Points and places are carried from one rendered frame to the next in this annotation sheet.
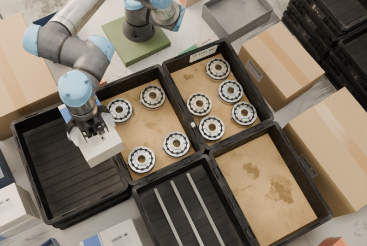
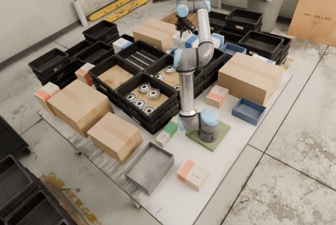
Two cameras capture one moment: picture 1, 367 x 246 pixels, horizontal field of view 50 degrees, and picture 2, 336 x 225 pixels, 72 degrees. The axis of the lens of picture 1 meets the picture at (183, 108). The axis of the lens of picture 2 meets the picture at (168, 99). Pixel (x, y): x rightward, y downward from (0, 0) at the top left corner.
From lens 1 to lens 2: 194 cm
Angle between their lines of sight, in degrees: 66
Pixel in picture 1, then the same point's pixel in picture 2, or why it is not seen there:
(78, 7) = (200, 18)
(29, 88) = (231, 66)
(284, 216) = (106, 75)
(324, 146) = (89, 93)
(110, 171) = not seen: hidden behind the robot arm
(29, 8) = (329, 209)
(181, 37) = (181, 142)
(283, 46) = (112, 137)
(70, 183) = not seen: hidden behind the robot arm
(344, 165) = (80, 90)
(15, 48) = (252, 76)
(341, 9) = not seen: outside the picture
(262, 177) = (117, 83)
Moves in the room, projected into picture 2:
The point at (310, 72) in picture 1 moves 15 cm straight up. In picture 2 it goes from (95, 128) to (88, 114)
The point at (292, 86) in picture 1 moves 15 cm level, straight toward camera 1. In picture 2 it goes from (106, 117) to (116, 103)
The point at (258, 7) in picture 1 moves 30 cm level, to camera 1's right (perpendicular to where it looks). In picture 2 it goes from (135, 176) to (88, 186)
